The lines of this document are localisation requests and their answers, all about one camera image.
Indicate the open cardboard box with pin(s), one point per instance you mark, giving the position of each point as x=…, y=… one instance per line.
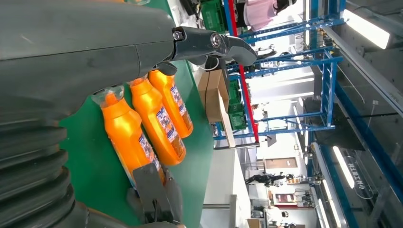
x=214, y=104

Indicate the ceiling light bar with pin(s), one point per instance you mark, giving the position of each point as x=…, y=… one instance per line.
x=365, y=28

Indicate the black humanoid robot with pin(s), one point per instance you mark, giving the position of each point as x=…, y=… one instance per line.
x=264, y=179

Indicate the red pole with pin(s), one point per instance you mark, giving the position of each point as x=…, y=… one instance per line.
x=244, y=81

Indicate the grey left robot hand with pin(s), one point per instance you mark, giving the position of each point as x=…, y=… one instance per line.
x=78, y=41

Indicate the person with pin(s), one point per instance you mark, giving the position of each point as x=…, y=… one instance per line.
x=275, y=217
x=258, y=14

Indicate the blue metal rack frame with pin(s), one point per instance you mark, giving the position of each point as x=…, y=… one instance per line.
x=329, y=94

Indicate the orange detergent bottle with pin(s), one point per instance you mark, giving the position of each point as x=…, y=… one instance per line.
x=148, y=107
x=163, y=88
x=122, y=126

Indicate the green plastic crate stack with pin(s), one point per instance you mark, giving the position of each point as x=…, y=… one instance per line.
x=237, y=116
x=214, y=15

